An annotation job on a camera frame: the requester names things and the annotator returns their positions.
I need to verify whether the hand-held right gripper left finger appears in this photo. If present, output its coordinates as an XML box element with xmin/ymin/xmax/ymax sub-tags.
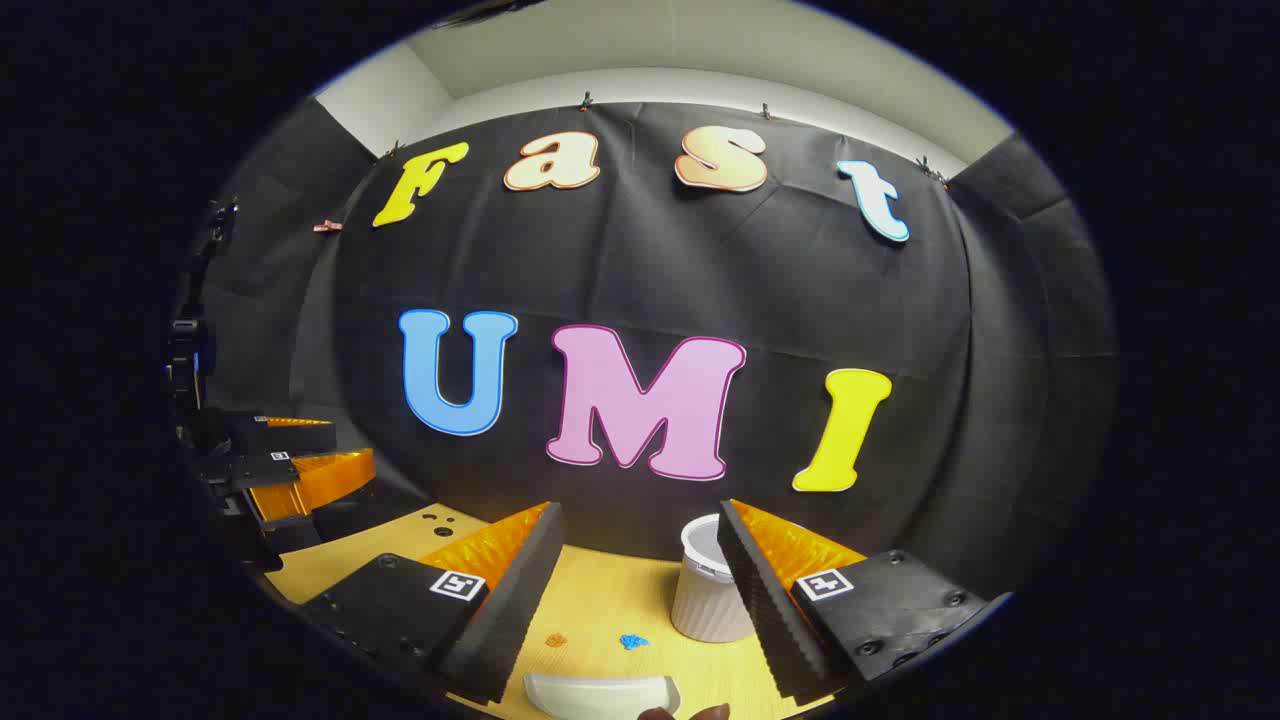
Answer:
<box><xmin>300</xmin><ymin>501</ymin><xmax>566</xmax><ymax>705</ymax></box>

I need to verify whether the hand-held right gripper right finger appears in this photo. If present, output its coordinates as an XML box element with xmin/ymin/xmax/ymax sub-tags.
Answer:
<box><xmin>716</xmin><ymin>499</ymin><xmax>1013</xmax><ymax>704</ymax></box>

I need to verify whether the white ribbed garbage bin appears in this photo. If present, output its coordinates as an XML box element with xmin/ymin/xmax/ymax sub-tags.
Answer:
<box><xmin>670</xmin><ymin>513</ymin><xmax>758</xmax><ymax>644</ymax></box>

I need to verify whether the white dustpan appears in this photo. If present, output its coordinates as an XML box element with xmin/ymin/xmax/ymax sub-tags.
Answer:
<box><xmin>523</xmin><ymin>672</ymin><xmax>683</xmax><ymax>720</ymax></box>

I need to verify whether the wooden desktop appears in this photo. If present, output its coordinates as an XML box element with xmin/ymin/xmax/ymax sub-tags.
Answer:
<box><xmin>262</xmin><ymin>502</ymin><xmax>836</xmax><ymax>720</ymax></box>

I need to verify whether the black backdrop cloth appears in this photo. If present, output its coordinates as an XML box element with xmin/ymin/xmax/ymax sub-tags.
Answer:
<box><xmin>195</xmin><ymin>95</ymin><xmax>1119</xmax><ymax>601</ymax></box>

